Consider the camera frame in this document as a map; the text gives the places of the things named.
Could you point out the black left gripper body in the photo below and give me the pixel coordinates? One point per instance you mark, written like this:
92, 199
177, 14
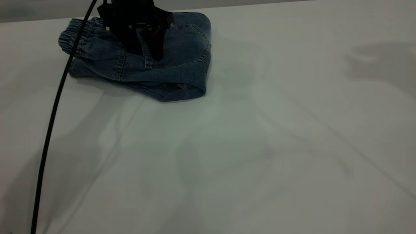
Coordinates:
133, 14

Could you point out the blue denim shorts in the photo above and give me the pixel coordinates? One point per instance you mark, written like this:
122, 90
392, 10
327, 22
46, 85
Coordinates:
182, 65

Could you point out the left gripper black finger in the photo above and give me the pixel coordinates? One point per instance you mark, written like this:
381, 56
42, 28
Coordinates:
156, 42
133, 40

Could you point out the white tablecloth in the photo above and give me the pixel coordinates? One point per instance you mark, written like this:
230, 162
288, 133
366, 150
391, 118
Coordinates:
260, 162

